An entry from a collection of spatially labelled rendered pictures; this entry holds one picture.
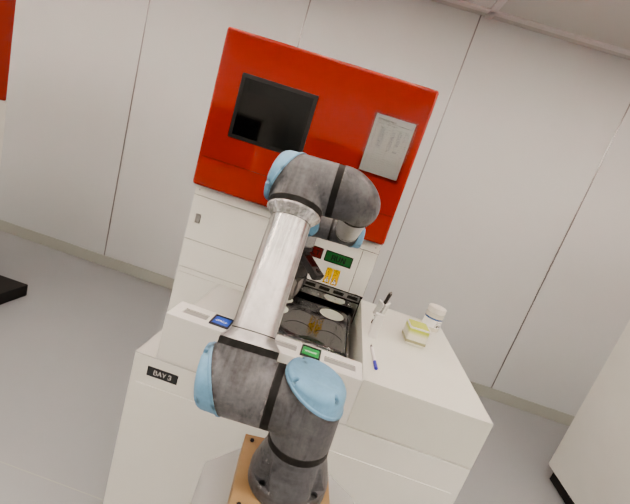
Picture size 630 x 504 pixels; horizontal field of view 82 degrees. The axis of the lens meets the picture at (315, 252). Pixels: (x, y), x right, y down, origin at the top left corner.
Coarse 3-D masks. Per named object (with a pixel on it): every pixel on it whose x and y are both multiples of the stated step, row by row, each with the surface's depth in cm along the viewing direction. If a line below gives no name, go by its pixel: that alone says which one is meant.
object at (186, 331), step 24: (168, 312) 98; (192, 312) 103; (168, 336) 99; (192, 336) 98; (216, 336) 97; (168, 360) 100; (192, 360) 99; (288, 360) 96; (336, 360) 101; (360, 384) 95
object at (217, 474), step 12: (228, 456) 77; (204, 468) 73; (216, 468) 74; (228, 468) 74; (204, 480) 70; (216, 480) 71; (228, 480) 72; (204, 492) 68; (216, 492) 69; (228, 492) 70; (336, 492) 77
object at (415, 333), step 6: (408, 318) 130; (408, 324) 127; (414, 324) 126; (420, 324) 128; (426, 324) 130; (402, 330) 132; (408, 330) 125; (414, 330) 124; (420, 330) 124; (426, 330) 124; (402, 336) 130; (408, 336) 125; (414, 336) 124; (420, 336) 124; (426, 336) 124; (408, 342) 125; (414, 342) 125; (420, 342) 125
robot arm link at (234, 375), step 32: (288, 160) 73; (320, 160) 75; (288, 192) 72; (320, 192) 73; (288, 224) 71; (256, 256) 72; (288, 256) 70; (256, 288) 67; (288, 288) 70; (256, 320) 65; (224, 352) 63; (256, 352) 63; (224, 384) 61; (256, 384) 61; (224, 416) 62; (256, 416) 61
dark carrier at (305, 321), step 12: (300, 300) 151; (288, 312) 136; (300, 312) 140; (312, 312) 143; (288, 324) 127; (300, 324) 130; (312, 324) 133; (324, 324) 136; (336, 324) 139; (300, 336) 121; (312, 336) 124; (324, 336) 127; (336, 336) 129; (336, 348) 121
